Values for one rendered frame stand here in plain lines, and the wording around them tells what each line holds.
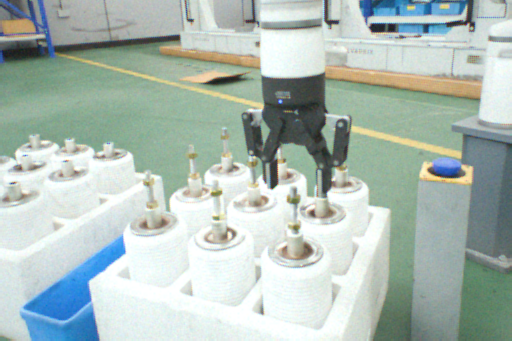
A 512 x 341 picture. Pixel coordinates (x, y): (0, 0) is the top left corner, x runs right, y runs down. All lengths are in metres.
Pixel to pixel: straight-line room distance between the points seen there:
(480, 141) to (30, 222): 0.88
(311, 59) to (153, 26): 6.87
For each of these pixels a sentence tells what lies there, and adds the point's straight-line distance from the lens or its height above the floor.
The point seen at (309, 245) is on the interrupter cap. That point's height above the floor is 0.25.
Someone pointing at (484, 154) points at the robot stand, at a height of 0.25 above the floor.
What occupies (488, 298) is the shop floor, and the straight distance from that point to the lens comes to 1.02.
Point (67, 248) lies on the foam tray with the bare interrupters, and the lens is 0.94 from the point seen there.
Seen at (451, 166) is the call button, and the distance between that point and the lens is 0.71.
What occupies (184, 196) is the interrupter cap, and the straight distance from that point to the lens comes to 0.80.
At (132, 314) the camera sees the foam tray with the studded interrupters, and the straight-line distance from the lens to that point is 0.73.
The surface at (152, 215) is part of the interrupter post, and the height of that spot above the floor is 0.27.
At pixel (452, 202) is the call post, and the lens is 0.71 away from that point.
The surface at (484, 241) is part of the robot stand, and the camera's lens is 1.10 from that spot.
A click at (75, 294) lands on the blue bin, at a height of 0.07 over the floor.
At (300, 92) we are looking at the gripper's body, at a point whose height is 0.48.
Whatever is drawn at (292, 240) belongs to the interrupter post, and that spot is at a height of 0.27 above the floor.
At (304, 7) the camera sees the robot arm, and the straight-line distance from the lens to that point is 0.49.
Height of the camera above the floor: 0.58
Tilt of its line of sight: 18 degrees down
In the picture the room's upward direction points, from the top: 3 degrees counter-clockwise
